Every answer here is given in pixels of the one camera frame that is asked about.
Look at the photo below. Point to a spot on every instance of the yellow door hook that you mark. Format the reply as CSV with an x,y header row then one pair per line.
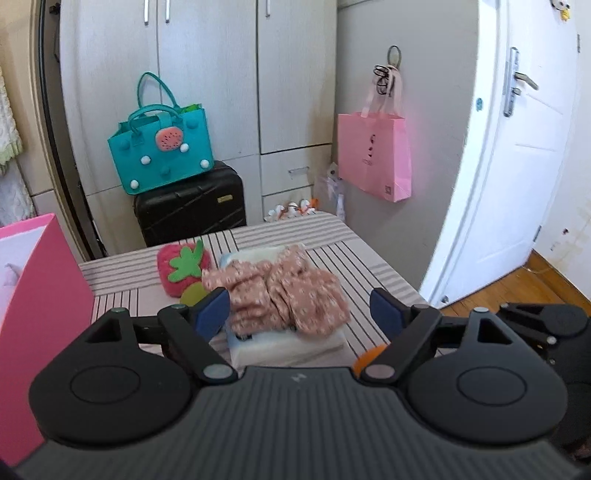
x,y
562,7

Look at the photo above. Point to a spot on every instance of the white door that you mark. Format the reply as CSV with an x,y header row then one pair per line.
x,y
508,184

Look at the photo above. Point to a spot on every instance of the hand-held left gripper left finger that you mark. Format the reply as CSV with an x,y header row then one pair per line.
x,y
212,314

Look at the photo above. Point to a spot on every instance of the striped bed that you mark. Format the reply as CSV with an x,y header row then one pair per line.
x,y
360,258

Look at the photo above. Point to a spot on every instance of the grey wardrobe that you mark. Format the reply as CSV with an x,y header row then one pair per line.
x,y
207,69

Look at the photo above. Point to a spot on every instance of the clear plastic bag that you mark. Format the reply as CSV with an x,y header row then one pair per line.
x,y
330,189

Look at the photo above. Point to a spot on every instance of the pink storage box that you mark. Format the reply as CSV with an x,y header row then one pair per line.
x,y
41,314

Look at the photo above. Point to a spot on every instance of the small white orange figurines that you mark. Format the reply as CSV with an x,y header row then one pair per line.
x,y
291,210

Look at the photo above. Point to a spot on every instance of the orange ball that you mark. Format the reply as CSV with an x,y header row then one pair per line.
x,y
364,360

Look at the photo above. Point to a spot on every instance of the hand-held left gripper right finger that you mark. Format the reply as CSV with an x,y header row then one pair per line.
x,y
385,314

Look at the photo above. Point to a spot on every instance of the blue round door sticker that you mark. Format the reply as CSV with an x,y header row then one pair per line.
x,y
478,103

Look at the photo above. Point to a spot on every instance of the pink paper shopping bag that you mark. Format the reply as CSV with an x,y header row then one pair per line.
x,y
374,152

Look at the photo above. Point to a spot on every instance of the black vertical frame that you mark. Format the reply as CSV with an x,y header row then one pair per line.
x,y
60,138

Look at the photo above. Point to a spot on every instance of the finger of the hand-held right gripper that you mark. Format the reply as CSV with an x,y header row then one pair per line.
x,y
549,318

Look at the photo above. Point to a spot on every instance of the red strawberry plush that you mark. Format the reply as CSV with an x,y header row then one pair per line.
x,y
165,277

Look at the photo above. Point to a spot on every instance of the black suitcase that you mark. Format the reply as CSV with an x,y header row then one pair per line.
x,y
189,212

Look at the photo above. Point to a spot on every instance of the teal felt tote bag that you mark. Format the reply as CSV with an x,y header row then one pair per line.
x,y
161,161

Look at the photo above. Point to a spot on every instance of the white green knit blanket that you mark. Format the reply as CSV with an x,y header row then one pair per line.
x,y
7,129

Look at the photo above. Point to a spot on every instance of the pink floral cloth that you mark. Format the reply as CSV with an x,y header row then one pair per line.
x,y
286,295

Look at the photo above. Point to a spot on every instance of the green ball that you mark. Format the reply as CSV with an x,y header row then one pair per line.
x,y
191,295

